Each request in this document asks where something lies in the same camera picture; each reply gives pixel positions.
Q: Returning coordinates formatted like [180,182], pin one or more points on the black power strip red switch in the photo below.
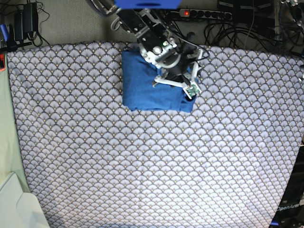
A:
[205,14]

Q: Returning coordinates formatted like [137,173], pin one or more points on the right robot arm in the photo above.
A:
[159,42]

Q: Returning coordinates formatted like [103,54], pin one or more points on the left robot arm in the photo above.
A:
[291,24]

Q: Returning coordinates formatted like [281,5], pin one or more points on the black OpenArm box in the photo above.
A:
[290,212]

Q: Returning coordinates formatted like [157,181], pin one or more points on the black power brick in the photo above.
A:
[26,22]

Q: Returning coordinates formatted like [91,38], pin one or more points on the fan-patterned tablecloth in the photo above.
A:
[94,163]

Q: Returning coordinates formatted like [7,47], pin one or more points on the blue box at top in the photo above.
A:
[150,4]

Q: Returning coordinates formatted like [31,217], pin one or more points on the white bin at corner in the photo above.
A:
[19,209]

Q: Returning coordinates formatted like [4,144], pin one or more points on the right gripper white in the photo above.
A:
[184,74]

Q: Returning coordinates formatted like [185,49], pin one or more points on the blue long-sleeve T-shirt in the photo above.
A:
[139,93]

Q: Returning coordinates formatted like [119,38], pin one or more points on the blue handled clamp left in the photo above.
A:
[10,43]

